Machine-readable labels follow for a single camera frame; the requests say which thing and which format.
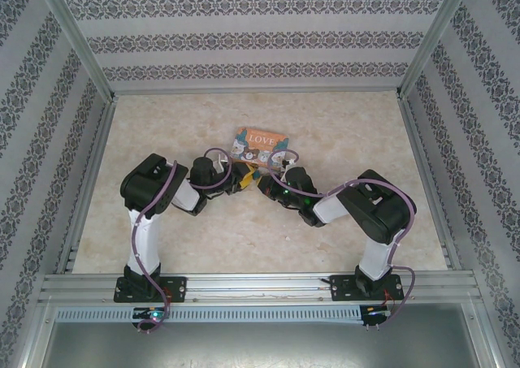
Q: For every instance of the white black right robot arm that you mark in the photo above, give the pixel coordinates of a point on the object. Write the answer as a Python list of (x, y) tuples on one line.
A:
[(378, 254)]

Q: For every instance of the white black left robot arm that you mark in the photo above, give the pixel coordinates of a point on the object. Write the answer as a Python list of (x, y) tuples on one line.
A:
[(144, 238)]

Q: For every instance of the orange bear print tin box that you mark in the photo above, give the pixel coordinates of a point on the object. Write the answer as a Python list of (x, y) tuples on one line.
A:
[(260, 144)]

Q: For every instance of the right controller board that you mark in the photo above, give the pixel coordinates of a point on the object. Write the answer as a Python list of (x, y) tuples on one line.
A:
[(375, 313)]

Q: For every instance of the controller board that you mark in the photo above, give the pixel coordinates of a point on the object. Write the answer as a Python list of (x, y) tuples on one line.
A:
[(152, 314), (375, 313)]

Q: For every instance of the left controller board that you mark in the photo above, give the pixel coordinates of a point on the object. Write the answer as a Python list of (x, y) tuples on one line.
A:
[(152, 314)]

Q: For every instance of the aluminium mounting rail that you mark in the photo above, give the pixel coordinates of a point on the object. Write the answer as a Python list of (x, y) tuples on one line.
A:
[(252, 284)]

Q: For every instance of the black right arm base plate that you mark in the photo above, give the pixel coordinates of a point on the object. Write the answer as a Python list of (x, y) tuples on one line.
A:
[(339, 288)]

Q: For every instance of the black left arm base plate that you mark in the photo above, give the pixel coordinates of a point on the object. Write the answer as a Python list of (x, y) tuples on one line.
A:
[(178, 288)]

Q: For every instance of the aluminium table side rail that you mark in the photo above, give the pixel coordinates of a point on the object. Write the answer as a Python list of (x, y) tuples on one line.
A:
[(430, 189), (87, 189)]

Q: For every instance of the aluminium frame post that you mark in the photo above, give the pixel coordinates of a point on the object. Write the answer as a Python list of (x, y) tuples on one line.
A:
[(434, 39), (77, 39)]

